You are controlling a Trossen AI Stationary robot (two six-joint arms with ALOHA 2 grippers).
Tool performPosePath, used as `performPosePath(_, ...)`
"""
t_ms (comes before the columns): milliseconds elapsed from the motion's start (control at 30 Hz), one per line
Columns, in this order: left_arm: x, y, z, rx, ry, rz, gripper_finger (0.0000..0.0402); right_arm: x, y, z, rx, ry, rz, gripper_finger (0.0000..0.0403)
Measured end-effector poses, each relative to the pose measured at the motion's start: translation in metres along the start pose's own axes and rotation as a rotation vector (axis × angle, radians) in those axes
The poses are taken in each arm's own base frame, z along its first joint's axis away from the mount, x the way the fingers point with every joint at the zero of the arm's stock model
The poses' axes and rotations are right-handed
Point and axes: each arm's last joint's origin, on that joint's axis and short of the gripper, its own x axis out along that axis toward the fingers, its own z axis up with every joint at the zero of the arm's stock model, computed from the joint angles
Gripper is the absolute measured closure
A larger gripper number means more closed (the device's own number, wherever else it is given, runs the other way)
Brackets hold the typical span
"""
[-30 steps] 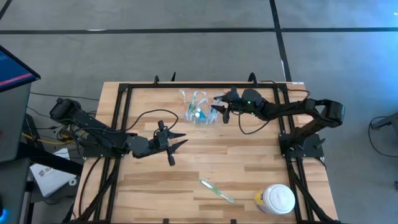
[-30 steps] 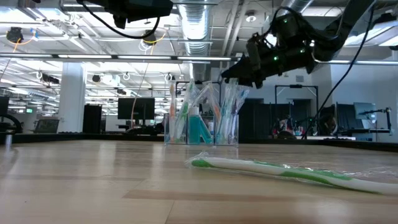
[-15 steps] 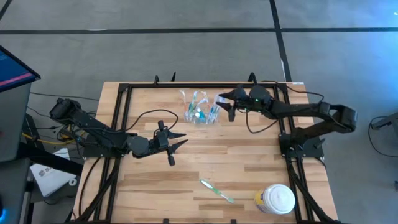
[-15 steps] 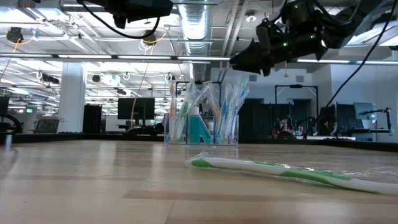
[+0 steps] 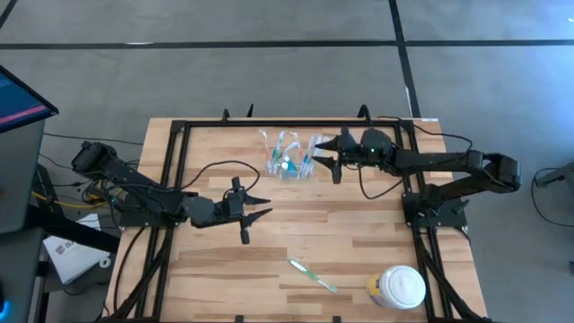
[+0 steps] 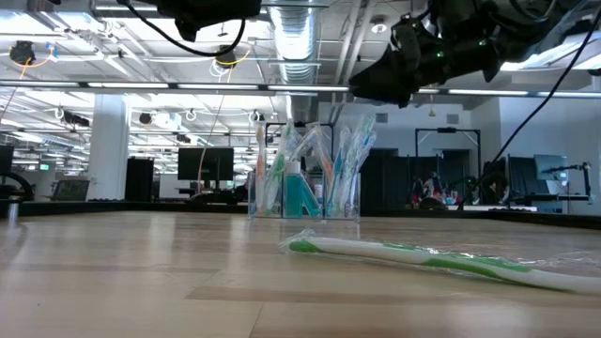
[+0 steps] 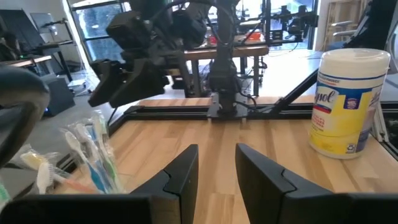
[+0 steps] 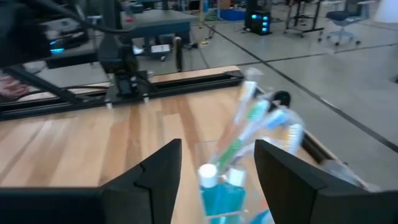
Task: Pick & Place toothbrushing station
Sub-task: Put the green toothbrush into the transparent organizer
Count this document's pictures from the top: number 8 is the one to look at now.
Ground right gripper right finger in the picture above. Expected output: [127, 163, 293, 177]
[254, 139, 398, 224]

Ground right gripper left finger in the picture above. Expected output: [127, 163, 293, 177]
[0, 139, 183, 224]

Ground pale white toothbrush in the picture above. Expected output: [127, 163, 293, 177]
[279, 123, 306, 156]

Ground teal mouthwash bottle white cap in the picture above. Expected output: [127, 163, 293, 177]
[198, 164, 224, 218]
[222, 167, 248, 224]

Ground green white toothbrush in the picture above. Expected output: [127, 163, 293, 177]
[217, 99, 271, 170]

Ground blue white toothbrush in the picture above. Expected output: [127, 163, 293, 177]
[242, 108, 292, 150]

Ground clear acrylic organizer holder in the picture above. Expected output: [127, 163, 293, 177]
[194, 139, 274, 224]

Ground black hook clamp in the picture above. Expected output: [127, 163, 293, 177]
[269, 90, 292, 112]

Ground small white box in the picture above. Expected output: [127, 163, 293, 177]
[150, 44, 172, 54]

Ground person's hand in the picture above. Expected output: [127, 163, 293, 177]
[0, 76, 30, 101]

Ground black computer tower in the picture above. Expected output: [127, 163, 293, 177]
[244, 9, 272, 35]

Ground gray metal table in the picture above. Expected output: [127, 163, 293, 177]
[123, 9, 200, 60]

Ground blue storage bin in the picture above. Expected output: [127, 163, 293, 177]
[220, 8, 247, 22]

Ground black aluminium table frame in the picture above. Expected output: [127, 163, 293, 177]
[0, 65, 374, 190]

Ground black upright post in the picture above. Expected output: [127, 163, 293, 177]
[174, 36, 184, 73]

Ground black standing desk frame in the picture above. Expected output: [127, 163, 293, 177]
[283, 0, 325, 39]

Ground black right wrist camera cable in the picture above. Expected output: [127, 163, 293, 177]
[0, 0, 131, 68]

